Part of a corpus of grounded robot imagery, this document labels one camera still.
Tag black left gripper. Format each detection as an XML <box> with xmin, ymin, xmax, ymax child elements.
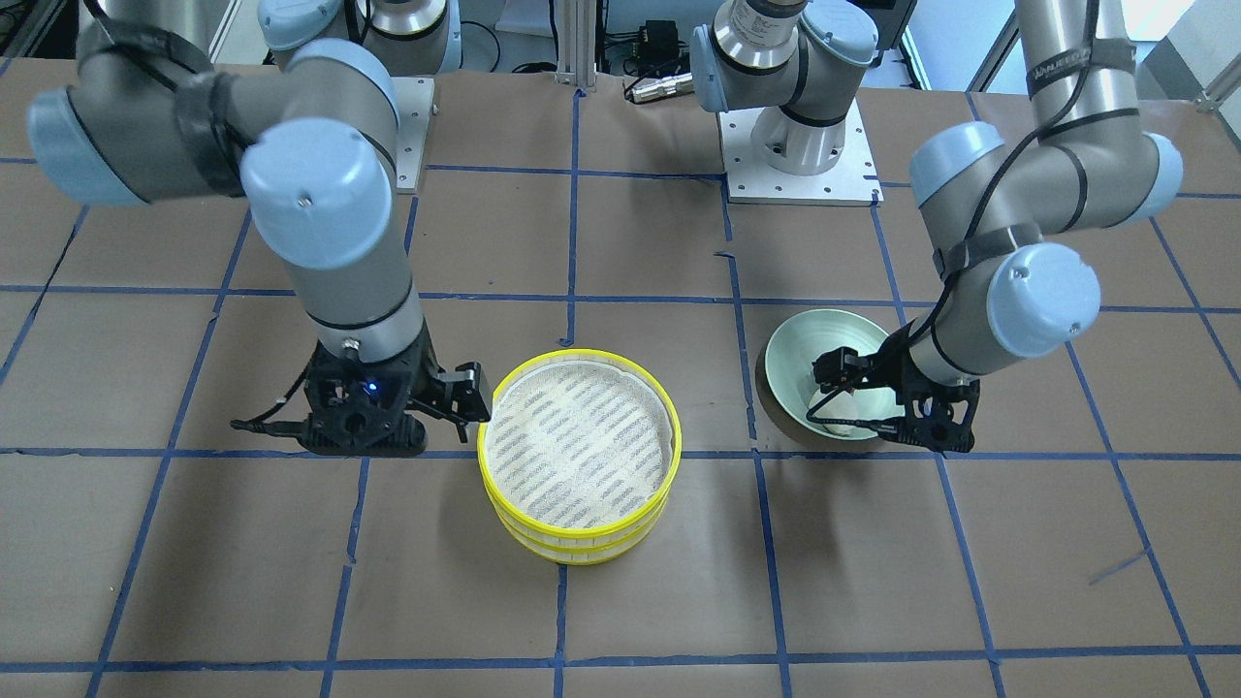
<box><xmin>810</xmin><ymin>325</ymin><xmax>980</xmax><ymax>455</ymax></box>

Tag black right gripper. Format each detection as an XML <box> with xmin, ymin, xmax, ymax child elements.
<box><xmin>302</xmin><ymin>325</ymin><xmax>491</xmax><ymax>457</ymax></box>

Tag mint green plate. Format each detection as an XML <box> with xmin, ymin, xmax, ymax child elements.
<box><xmin>763</xmin><ymin>309</ymin><xmax>903</xmax><ymax>441</ymax></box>

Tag yellow top steamer layer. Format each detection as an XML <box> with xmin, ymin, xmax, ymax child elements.
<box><xmin>478</xmin><ymin>349</ymin><xmax>684</xmax><ymax>538</ymax></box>

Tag yellow steamer layer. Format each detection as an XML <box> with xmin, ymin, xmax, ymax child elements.
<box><xmin>478</xmin><ymin>349</ymin><xmax>684</xmax><ymax>538</ymax></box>
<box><xmin>495</xmin><ymin>504</ymin><xmax>666</xmax><ymax>565</ymax></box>

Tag white bun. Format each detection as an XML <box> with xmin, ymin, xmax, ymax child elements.
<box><xmin>807</xmin><ymin>390</ymin><xmax>862</xmax><ymax>424</ymax></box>

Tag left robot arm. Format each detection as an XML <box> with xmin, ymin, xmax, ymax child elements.
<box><xmin>688</xmin><ymin>1</ymin><xmax>1184</xmax><ymax>455</ymax></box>

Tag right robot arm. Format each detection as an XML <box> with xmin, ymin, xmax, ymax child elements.
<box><xmin>26</xmin><ymin>1</ymin><xmax>491</xmax><ymax>457</ymax></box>

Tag yellow bottom steamer layer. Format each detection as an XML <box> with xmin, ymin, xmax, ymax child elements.
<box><xmin>495</xmin><ymin>504</ymin><xmax>666</xmax><ymax>565</ymax></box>

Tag silver cylindrical connector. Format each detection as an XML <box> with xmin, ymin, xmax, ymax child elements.
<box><xmin>623</xmin><ymin>75</ymin><xmax>694</xmax><ymax>106</ymax></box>

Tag black power adapter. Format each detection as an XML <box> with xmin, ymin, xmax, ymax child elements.
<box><xmin>633</xmin><ymin>19</ymin><xmax>680</xmax><ymax>67</ymax></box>

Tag black cables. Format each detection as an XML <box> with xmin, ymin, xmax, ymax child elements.
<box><xmin>460</xmin><ymin>19</ymin><xmax>557</xmax><ymax>75</ymax></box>

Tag aluminium frame post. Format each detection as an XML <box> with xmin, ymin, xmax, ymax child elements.
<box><xmin>551</xmin><ymin>1</ymin><xmax>603</xmax><ymax>93</ymax></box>

